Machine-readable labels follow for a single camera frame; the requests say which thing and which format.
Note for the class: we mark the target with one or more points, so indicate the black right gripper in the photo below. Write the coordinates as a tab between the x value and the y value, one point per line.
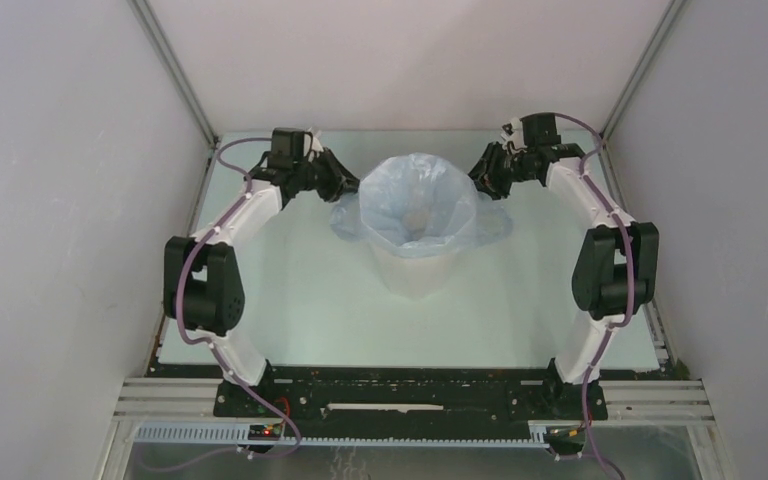
491	167

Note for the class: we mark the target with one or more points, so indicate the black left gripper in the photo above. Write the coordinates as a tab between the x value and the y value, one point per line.
337	186

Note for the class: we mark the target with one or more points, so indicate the light blue plastic trash bag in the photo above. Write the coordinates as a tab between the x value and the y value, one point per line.
419	205

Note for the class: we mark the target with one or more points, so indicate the white octagonal trash bin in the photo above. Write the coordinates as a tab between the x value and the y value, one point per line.
414	278

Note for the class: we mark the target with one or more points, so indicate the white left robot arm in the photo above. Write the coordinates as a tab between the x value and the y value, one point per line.
203	290

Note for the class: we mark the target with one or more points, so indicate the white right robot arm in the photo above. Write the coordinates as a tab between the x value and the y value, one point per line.
615	272

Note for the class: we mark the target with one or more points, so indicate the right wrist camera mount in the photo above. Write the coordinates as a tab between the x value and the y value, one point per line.
512	135

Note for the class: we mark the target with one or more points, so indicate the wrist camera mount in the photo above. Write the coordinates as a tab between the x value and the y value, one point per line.
313	146
512	135

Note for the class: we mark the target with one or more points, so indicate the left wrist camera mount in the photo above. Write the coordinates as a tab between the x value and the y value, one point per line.
313	146

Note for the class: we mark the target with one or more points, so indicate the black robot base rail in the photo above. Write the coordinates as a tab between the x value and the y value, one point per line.
414	403

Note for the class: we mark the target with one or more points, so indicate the white slotted cable duct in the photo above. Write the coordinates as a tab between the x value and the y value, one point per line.
243	434

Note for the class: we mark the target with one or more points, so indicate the right aluminium frame post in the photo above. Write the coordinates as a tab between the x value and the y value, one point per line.
708	452

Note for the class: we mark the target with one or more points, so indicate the aluminium frame post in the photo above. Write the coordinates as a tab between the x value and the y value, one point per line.
708	452
120	441

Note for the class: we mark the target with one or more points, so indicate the left aluminium frame post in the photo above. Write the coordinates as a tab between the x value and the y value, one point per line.
120	441

